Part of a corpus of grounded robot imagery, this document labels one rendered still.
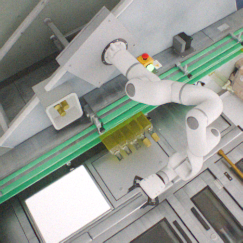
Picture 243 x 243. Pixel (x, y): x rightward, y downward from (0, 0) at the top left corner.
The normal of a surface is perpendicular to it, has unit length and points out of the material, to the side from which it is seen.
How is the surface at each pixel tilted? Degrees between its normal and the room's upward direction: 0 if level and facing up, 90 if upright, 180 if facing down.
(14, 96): 90
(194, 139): 77
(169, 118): 89
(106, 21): 2
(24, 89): 90
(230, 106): 90
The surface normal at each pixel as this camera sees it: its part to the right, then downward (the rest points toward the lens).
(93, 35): 0.58, 0.69
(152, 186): 0.20, -0.49
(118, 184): -0.06, -0.49
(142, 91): -0.74, 0.19
